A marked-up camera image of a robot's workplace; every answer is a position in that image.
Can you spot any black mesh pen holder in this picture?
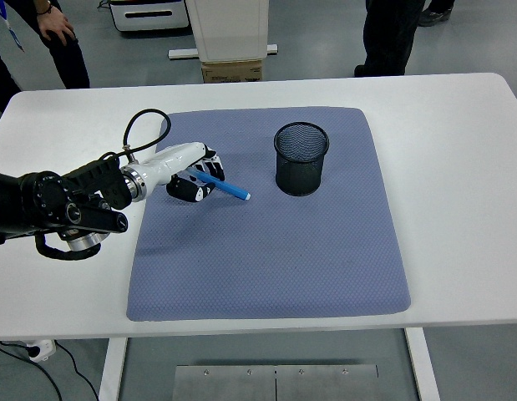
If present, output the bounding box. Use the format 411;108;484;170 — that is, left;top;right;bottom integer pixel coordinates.
273;121;331;196

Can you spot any person in dark trousers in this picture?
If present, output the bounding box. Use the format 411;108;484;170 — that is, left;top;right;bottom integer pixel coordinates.
352;0;426;79

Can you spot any person's hand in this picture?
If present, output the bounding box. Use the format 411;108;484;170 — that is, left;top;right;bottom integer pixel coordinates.
37;11;78;47

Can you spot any black floor cable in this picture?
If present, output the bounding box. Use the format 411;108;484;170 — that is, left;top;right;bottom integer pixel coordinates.
0;340;100;401

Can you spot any blue-grey textured mat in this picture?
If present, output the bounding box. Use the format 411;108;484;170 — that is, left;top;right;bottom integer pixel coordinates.
126;106;413;322

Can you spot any brown cardboard box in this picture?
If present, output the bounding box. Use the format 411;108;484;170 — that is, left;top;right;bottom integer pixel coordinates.
200;59;264;84

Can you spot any white table leg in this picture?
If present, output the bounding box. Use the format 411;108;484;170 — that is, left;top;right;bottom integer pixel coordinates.
98;337;129;401
403;328;442;401

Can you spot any person's dark shoe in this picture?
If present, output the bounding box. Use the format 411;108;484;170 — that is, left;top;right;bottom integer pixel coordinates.
418;0;456;28

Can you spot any white appliance with black slot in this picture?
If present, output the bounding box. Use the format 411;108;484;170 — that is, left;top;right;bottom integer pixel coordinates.
109;0;190;33

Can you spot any blue marker pen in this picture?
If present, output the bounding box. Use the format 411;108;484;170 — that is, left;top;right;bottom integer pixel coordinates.
187;166;252;201

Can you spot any white power strip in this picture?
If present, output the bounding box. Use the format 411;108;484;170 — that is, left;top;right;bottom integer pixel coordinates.
23;338;58;363

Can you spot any grey metal plate with screws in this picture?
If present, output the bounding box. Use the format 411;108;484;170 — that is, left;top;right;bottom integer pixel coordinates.
173;364;379;401

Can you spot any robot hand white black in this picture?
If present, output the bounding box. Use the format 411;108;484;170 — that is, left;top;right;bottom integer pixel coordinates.
139;141;226;205

